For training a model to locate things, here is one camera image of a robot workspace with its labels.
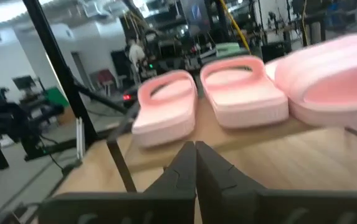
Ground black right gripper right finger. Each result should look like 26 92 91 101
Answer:
196 141 266 224

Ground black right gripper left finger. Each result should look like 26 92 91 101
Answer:
143 141 197 200

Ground pink rubber slide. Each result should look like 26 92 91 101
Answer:
131 69 199 149
264 26 357 127
199 55 290 130

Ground black computer mouse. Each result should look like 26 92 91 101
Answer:
121 86 141 103

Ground red chair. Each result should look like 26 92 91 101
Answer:
97 68 117 94

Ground person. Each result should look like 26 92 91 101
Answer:
127 37 147 85

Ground green box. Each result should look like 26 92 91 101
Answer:
45 86 70 108

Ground computer monitor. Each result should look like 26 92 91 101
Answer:
179 0 212 34

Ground wooden shelf with black frame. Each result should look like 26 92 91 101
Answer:
106 96 357 194

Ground yellow cable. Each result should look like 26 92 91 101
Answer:
218 0 252 55

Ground black aluminium table frame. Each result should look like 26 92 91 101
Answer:
22 0 141 194

